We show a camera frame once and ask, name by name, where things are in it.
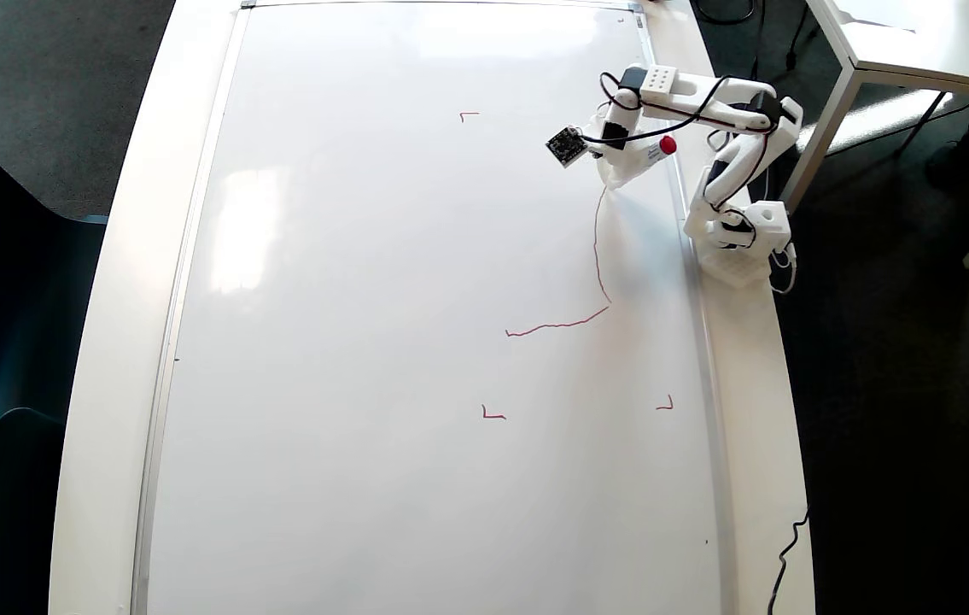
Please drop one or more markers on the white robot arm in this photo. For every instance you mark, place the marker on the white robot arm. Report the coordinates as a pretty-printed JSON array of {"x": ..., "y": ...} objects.
[{"x": 685, "y": 85}]

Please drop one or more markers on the black camera circuit board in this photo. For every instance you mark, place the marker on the black camera circuit board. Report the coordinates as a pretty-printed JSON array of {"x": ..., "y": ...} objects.
[{"x": 567, "y": 146}]

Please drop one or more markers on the white side table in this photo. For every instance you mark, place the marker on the white side table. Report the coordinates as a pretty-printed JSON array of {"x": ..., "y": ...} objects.
[{"x": 919, "y": 43}]

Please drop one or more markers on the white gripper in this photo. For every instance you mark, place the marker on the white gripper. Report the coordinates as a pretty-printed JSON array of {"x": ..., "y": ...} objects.
[{"x": 623, "y": 166}]

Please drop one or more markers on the red whiteboard marker pen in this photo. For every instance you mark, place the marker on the red whiteboard marker pen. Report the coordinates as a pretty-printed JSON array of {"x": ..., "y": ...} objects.
[{"x": 668, "y": 145}]

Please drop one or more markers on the large white whiteboard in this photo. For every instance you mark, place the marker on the large white whiteboard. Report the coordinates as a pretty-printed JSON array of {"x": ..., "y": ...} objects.
[{"x": 407, "y": 342}]

